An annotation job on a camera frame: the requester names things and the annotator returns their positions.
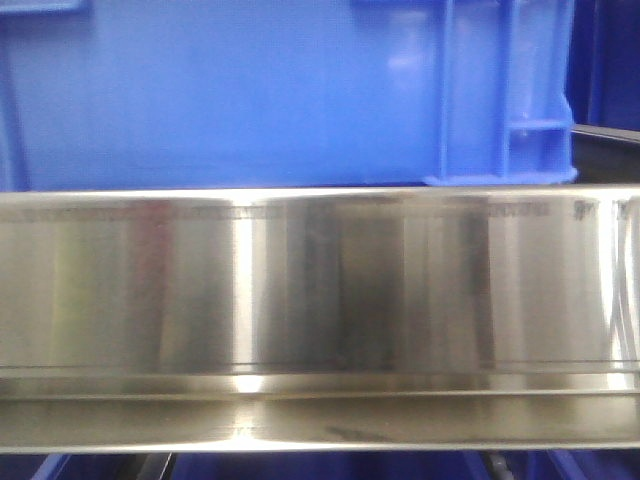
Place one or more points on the large blue plastic bin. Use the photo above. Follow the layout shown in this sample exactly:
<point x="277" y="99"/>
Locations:
<point x="99" y="95"/>

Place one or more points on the blue bin on lower shelf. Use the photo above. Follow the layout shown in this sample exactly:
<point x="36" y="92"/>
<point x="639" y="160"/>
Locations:
<point x="526" y="464"/>

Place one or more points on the dark blue bin behind right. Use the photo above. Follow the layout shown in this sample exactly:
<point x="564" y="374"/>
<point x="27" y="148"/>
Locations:
<point x="603" y="79"/>

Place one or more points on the stainless steel shelf front rail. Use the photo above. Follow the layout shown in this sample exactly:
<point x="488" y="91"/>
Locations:
<point x="323" y="319"/>

